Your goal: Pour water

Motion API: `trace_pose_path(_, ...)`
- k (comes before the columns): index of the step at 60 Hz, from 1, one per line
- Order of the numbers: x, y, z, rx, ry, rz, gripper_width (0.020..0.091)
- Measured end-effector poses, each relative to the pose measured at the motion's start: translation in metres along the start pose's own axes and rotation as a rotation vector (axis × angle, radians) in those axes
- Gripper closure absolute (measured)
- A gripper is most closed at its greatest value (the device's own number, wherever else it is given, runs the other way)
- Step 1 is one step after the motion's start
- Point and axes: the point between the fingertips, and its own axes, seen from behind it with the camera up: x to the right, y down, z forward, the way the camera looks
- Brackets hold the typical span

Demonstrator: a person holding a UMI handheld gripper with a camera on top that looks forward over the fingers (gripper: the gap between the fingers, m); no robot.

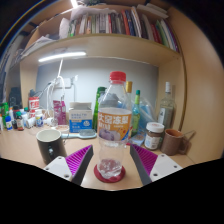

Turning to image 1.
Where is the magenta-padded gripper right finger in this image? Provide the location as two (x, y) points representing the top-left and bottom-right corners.
(129, 143), (184, 186)

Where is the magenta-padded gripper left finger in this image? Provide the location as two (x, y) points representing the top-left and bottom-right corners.
(43, 143), (95, 187)

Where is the clear drink bottle red cap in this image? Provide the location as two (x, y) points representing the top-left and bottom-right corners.
(96, 70), (133, 180)

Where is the dark water jug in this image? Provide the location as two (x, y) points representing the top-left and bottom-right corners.
(8, 87), (23, 108)

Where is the flat round red coaster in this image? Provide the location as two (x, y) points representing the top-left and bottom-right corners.
(93, 163), (127, 184)

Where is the brown jar white lid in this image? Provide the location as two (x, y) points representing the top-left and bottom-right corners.
(144, 121), (165, 151)

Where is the light blue hairbrush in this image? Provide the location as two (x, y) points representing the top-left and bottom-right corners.
(60, 129), (98, 140)

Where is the brown mug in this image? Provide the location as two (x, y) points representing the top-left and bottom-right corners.
(160, 128), (191, 157)

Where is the black mug white inside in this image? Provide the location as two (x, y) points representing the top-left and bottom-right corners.
(35, 128), (68, 166)

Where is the blue and white carton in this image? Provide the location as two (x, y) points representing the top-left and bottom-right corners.
(68, 102), (94, 134)

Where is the magenta pouch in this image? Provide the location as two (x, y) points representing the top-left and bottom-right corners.
(53, 99), (68, 126)

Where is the clear glass bottle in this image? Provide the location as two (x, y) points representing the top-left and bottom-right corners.
(157, 81), (176, 131)

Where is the small white blue bottle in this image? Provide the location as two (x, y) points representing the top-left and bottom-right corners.
(34, 109), (44, 128)

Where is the dark green glass bottle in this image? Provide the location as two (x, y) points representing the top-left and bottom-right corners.
(92, 86), (108, 133)

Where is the dark bottle red label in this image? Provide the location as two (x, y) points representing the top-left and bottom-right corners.
(15, 111), (25, 132)

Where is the red and white tub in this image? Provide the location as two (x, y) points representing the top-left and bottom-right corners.
(28, 96), (40, 112)

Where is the yellow-capped bottle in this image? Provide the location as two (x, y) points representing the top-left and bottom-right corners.
(124, 80), (134, 111)

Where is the white bottle blue label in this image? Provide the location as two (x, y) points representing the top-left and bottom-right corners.
(4, 114), (14, 132)

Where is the white desk lamp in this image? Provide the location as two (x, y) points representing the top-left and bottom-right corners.
(37, 50), (88, 84)

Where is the white cable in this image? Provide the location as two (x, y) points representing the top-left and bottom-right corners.
(44, 76), (66, 124)

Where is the white wall power strip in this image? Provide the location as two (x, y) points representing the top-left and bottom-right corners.
(54, 77), (79, 89)

